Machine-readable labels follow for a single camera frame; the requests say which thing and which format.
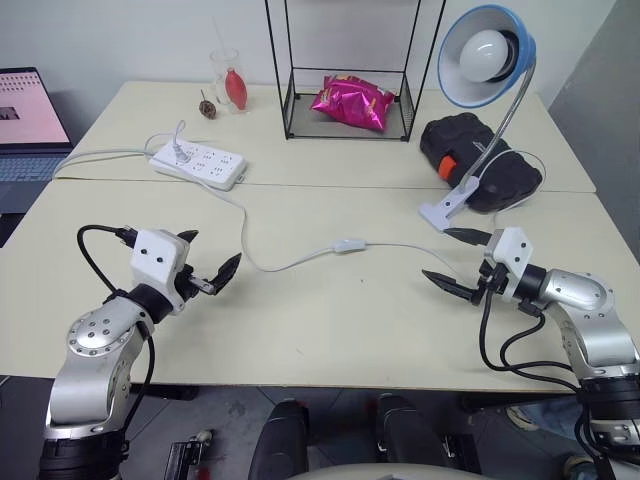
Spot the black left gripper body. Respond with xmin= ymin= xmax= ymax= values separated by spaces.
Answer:
xmin=174 ymin=264 xmax=216 ymax=304

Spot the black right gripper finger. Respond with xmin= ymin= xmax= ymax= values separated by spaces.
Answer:
xmin=421 ymin=269 xmax=477 ymax=301
xmin=446 ymin=227 xmax=494 ymax=247

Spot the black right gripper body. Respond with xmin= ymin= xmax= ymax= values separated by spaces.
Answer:
xmin=469 ymin=258 xmax=508 ymax=306

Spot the blue gooseneck clip desk lamp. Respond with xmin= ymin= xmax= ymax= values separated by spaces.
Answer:
xmin=417 ymin=4 xmax=539 ymax=234

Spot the white power strip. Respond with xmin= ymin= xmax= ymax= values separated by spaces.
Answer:
xmin=149 ymin=140 xmax=249 ymax=193

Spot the black case with orange latch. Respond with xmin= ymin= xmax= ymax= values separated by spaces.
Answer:
xmin=418 ymin=111 xmax=547 ymax=215

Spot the black table crossbar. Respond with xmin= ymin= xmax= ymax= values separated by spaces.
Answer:
xmin=459 ymin=393 xmax=577 ymax=413
xmin=128 ymin=383 xmax=202 ymax=402

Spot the brown dried fruit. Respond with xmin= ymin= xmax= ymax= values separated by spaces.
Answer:
xmin=197 ymin=89 xmax=219 ymax=120

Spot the grey white sneaker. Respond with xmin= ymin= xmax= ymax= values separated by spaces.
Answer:
xmin=563 ymin=453 xmax=600 ymax=480
xmin=504 ymin=404 xmax=541 ymax=432

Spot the dark rounded shape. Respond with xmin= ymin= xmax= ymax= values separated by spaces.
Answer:
xmin=373 ymin=391 xmax=452 ymax=472
xmin=247 ymin=398 xmax=312 ymax=480

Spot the red oval bulb object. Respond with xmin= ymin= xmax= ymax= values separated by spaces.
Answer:
xmin=224 ymin=66 xmax=250 ymax=112

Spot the clear drinking glass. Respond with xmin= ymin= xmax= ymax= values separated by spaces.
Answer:
xmin=209 ymin=46 xmax=252 ymax=115

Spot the pink snack bag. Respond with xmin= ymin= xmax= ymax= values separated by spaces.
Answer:
xmin=310 ymin=74 xmax=397 ymax=134

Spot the white round light bulb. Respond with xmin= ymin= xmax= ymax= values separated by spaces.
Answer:
xmin=459 ymin=28 xmax=512 ymax=85

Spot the grey laptop computer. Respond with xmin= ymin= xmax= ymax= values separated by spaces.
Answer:
xmin=0 ymin=66 xmax=74 ymax=217

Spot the clear thin straw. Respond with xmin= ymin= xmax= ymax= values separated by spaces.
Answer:
xmin=211 ymin=16 xmax=227 ymax=96

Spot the beige rounded panel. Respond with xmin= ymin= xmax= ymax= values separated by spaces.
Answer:
xmin=293 ymin=459 xmax=484 ymax=480

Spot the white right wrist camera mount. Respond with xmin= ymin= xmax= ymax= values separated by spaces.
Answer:
xmin=483 ymin=226 xmax=534 ymax=304

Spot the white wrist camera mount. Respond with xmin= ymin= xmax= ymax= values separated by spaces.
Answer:
xmin=483 ymin=226 xmax=534 ymax=304
xmin=130 ymin=229 xmax=189 ymax=314

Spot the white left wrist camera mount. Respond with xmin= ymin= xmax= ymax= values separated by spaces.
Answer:
xmin=130 ymin=229 xmax=189 ymax=314

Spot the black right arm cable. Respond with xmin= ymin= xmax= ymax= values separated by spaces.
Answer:
xmin=478 ymin=292 xmax=617 ymax=472

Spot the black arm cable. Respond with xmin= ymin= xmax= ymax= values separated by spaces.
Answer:
xmin=76 ymin=224 xmax=157 ymax=451
xmin=478 ymin=292 xmax=617 ymax=472

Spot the white cord with switch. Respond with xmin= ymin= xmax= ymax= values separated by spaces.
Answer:
xmin=144 ymin=118 xmax=549 ymax=282

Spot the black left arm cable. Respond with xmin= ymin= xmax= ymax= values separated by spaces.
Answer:
xmin=76 ymin=224 xmax=157 ymax=451

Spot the white inline cord switch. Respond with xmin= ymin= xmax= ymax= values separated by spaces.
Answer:
xmin=333 ymin=238 xmax=370 ymax=255

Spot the white power strip cable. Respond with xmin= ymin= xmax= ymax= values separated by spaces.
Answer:
xmin=51 ymin=146 xmax=157 ymax=181

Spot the black wire frame rack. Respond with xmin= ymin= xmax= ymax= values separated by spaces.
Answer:
xmin=263 ymin=0 xmax=448 ymax=145

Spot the black metal base bracket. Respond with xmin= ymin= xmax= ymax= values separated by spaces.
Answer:
xmin=163 ymin=428 xmax=215 ymax=480

